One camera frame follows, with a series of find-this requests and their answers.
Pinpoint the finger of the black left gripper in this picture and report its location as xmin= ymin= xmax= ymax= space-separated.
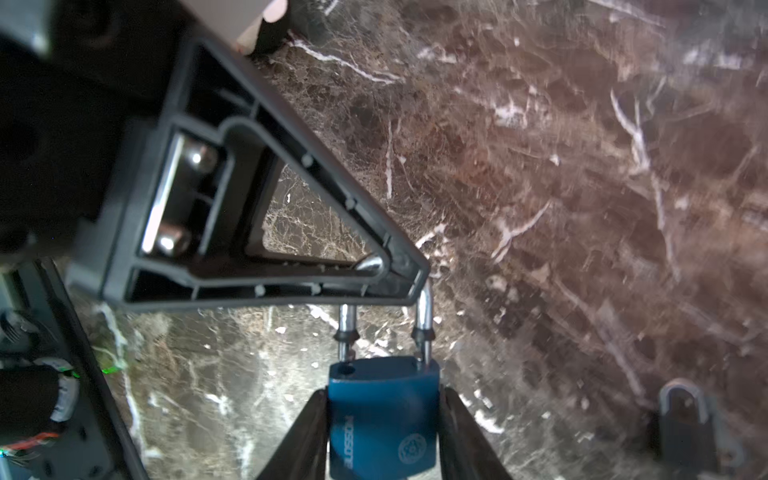
xmin=161 ymin=29 xmax=430 ymax=282
xmin=66 ymin=116 xmax=429 ymax=310

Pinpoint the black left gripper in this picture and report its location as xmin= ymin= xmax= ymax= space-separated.
xmin=1 ymin=1 xmax=195 ymax=264

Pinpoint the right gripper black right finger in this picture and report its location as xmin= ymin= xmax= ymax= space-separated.
xmin=438 ymin=386 xmax=512 ymax=480

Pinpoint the black left frame post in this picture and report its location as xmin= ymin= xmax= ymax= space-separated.
xmin=36 ymin=259 xmax=148 ymax=479

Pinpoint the blue padlock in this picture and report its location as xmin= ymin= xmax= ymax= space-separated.
xmin=327 ymin=283 xmax=441 ymax=479

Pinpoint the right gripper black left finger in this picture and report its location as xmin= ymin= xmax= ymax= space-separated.
xmin=256 ymin=389 xmax=329 ymax=480

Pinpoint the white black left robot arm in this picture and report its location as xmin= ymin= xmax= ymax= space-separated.
xmin=1 ymin=1 xmax=432 ymax=479

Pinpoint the black padlock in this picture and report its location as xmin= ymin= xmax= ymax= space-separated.
xmin=658 ymin=378 xmax=745 ymax=479

